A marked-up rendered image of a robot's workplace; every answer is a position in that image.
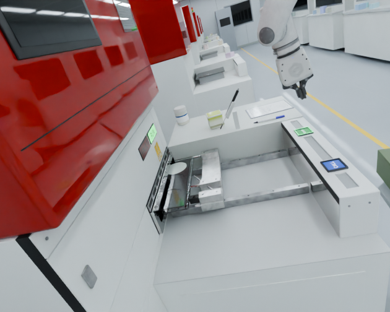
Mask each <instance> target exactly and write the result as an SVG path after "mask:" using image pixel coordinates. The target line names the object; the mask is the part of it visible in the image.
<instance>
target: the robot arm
mask: <svg viewBox="0 0 390 312"><path fill-rule="evenodd" d="M296 2H297V0H265V2H264V5H263V6H262V8H260V10H259V13H260V15H261V16H260V19H259V24H258V31H257V36H258V41H259V42H260V44H262V45H263V46H271V47H272V49H273V55H277V57H276V59H275V62H276V66H277V72H278V74H279V79H280V81H281V83H282V88H283V89H284V90H285V89H294V90H295V91H296V94H297V97H298V98H300V99H302V100H303V99H304V98H306V95H307V93H306V89H305V86H306V83H307V81H308V79H310V78H312V77H313V76H314V75H313V70H312V67H311V64H310V61H309V59H308V57H307V54H306V52H305V50H304V48H303V47H302V46H300V41H299V38H298V34H297V31H296V28H295V24H294V21H293V18H292V14H291V13H292V10H293V8H294V6H295V4H296ZM297 82H299V83H300V86H299V87H298V86H297Z"/></svg>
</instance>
